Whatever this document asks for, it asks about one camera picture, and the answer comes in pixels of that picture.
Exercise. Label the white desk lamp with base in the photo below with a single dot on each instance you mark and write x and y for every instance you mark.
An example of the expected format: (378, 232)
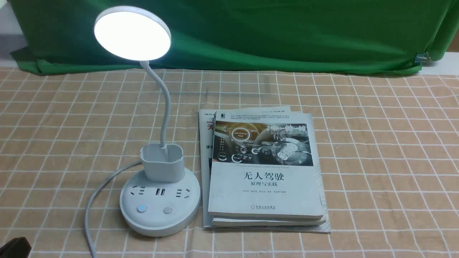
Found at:
(161, 199)

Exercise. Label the checkered tan tablecloth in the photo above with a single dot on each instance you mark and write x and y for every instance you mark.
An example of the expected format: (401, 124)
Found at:
(388, 150)

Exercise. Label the green backdrop cloth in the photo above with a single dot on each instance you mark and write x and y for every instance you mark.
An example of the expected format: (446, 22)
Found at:
(361, 37)

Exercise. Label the bottom book in stack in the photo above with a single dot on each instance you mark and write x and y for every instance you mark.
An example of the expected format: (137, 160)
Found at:
(204, 150)

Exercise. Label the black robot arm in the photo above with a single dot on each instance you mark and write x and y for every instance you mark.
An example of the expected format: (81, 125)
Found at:
(16, 248)

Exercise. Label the metal binder clip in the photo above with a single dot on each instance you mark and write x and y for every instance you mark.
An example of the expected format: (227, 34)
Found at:
(422, 58)

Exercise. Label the top self-driving textbook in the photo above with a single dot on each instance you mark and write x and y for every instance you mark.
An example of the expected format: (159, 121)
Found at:
(263, 186)

